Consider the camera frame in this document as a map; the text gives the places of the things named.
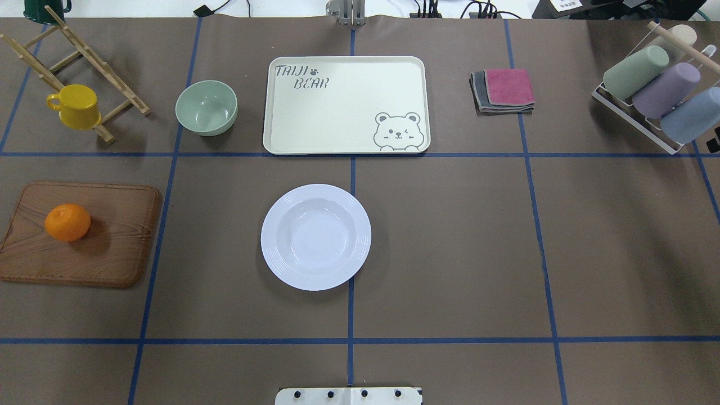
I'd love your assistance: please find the wooden drying rack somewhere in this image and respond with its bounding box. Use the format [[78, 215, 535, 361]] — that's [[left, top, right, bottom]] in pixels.
[[1, 20, 150, 144]]

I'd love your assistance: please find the white round plate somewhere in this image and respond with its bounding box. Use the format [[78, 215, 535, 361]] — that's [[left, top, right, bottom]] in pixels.
[[260, 184, 371, 291]]

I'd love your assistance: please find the wooden cutting board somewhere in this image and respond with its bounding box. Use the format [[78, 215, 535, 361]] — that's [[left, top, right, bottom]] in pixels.
[[1, 181, 162, 288]]

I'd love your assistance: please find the dark green mug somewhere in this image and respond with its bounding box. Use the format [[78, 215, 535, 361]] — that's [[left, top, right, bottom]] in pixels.
[[23, 0, 73, 25]]

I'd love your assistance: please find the grey folded cloth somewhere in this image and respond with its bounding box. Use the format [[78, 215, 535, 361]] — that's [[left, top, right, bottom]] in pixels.
[[470, 70, 535, 114]]

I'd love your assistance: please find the purple tumbler cup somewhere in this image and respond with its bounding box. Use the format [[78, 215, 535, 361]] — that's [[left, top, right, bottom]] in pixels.
[[632, 62, 700, 119]]

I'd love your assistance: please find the cream bear tray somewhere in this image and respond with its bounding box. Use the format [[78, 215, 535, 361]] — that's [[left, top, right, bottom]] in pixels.
[[263, 56, 430, 155]]

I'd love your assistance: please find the green ceramic bowl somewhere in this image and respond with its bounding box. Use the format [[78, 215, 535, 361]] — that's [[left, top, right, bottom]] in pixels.
[[174, 80, 239, 137]]

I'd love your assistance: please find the beige tumbler cup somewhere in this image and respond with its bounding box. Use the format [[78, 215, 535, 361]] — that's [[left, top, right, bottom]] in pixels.
[[668, 25, 698, 47]]

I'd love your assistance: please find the white wire cup rack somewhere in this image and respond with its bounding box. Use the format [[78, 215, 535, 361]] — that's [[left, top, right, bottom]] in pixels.
[[592, 21, 718, 154]]

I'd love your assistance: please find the yellow mug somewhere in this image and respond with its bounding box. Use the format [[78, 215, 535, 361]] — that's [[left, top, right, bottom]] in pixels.
[[46, 84, 101, 131]]

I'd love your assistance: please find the pink folded cloth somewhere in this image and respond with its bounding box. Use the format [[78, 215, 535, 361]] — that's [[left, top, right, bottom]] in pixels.
[[484, 69, 535, 107]]

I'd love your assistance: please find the green tumbler cup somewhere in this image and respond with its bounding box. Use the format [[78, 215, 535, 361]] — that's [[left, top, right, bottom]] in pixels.
[[602, 46, 669, 100]]

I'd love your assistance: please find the orange fruit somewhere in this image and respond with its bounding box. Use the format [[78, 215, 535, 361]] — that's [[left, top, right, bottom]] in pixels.
[[44, 203, 92, 242]]

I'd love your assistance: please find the grey metal camera mount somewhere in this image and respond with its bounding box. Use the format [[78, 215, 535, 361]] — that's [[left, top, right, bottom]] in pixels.
[[326, 0, 367, 28]]

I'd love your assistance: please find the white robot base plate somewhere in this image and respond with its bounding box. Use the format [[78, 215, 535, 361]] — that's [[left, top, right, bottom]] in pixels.
[[274, 386, 424, 404]]

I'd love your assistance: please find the blue tumbler cup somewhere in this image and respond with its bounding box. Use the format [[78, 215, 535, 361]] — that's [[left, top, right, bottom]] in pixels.
[[660, 87, 719, 144]]

